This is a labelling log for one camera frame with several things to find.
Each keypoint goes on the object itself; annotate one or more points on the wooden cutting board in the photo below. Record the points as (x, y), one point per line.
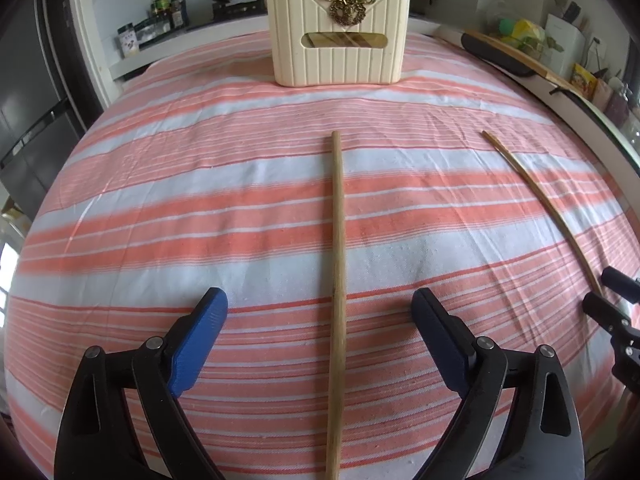
(514, 61)

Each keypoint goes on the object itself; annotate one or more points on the black gas stove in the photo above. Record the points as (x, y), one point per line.
(236, 9)

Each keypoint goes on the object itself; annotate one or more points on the pink striped tablecloth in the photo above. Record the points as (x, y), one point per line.
(205, 173)

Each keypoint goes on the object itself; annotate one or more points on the sauce bottles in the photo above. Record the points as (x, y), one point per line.
(169, 14)

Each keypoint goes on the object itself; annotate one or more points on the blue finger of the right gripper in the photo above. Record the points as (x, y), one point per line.
(604, 313)
(622, 284)

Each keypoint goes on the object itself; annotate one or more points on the wooden chopstick of gripper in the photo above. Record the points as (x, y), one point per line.
(338, 341)
(549, 207)

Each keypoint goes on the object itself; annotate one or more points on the white knife block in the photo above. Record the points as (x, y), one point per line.
(571, 42)

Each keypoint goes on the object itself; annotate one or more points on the plastic bag of produce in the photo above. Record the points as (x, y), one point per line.
(504, 24)

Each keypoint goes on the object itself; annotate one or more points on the yellow seasoning box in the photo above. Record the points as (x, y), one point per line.
(583, 81)

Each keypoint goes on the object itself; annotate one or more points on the grey refrigerator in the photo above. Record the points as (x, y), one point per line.
(47, 99)

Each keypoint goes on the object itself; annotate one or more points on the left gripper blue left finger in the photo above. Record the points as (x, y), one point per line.
(191, 339)

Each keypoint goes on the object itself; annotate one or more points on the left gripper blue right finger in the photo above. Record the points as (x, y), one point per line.
(447, 338)

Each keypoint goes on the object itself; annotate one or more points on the white spice jar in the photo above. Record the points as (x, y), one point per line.
(128, 40)

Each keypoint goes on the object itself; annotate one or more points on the spice jar rack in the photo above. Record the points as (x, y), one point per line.
(150, 32)

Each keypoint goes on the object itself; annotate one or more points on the cream utensil holder box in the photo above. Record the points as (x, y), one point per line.
(325, 42)

